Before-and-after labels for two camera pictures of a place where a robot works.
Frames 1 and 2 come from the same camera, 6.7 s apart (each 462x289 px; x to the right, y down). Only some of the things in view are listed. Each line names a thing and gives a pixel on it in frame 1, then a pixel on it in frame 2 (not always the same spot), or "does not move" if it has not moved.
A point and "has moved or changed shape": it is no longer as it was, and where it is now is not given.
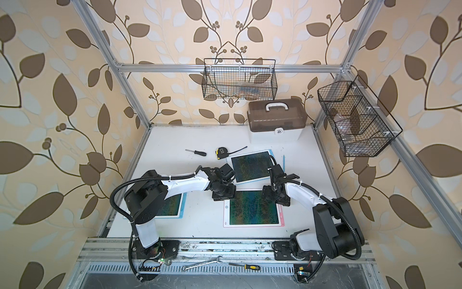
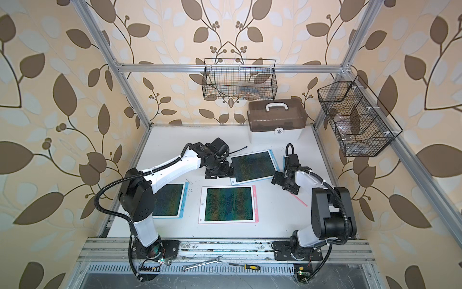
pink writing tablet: [251, 209] has moved or changed shape
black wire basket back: [239, 79] does not move
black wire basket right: [361, 123] does not move
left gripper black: [230, 196] -> [225, 173]
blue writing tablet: [251, 168] does not move
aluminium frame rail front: [119, 249] does not move
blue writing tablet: [173, 207] does not move
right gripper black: [266, 191] -> [278, 179]
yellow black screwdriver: [246, 266] does not move
